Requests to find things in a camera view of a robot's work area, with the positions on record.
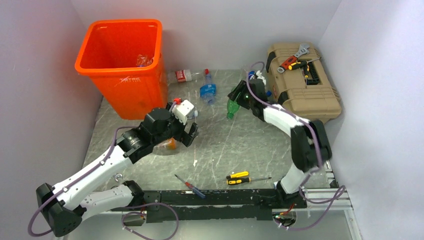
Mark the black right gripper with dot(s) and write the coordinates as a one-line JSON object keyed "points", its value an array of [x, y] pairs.
{"points": [[242, 88]]}

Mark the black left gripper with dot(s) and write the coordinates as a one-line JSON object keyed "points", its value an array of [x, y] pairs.
{"points": [[187, 138]]}

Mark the green plastic bottle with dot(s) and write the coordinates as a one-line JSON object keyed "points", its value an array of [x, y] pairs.
{"points": [[232, 107]]}

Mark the crushed orange label bottle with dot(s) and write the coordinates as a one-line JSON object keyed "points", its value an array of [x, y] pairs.
{"points": [[166, 148]]}

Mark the red label clear bottle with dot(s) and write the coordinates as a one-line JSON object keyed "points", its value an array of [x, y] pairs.
{"points": [[185, 75]]}

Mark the blue label clear bottle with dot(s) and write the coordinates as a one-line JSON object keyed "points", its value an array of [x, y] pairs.
{"points": [[144, 60]]}

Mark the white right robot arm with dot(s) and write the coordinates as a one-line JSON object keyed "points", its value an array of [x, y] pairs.
{"points": [[310, 146]]}

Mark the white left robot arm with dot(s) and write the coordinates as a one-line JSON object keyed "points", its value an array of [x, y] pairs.
{"points": [[65, 205]]}

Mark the orange plastic bin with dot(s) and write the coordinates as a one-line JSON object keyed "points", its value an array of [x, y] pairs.
{"points": [[108, 56]]}

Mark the blue label crushed bottle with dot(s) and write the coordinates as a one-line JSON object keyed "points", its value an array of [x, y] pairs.
{"points": [[208, 91]]}

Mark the red blue screwdriver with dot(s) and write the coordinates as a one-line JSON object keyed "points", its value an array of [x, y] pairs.
{"points": [[194, 189]]}

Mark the black yellow screwdriver on table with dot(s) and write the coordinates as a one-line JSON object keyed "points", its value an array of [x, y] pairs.
{"points": [[242, 180]]}

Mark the tan plastic toolbox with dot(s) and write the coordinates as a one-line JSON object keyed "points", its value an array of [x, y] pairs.
{"points": [[307, 91]]}

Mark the yellow black screwdriver on toolbox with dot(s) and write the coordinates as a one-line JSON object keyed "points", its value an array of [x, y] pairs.
{"points": [[301, 64]]}

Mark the silver adjustable wrench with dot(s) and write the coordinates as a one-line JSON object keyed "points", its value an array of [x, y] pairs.
{"points": [[303, 50]]}

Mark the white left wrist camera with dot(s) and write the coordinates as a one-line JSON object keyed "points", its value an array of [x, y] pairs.
{"points": [[183, 111]]}

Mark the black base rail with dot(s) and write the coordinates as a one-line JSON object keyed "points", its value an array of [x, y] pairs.
{"points": [[260, 204]]}

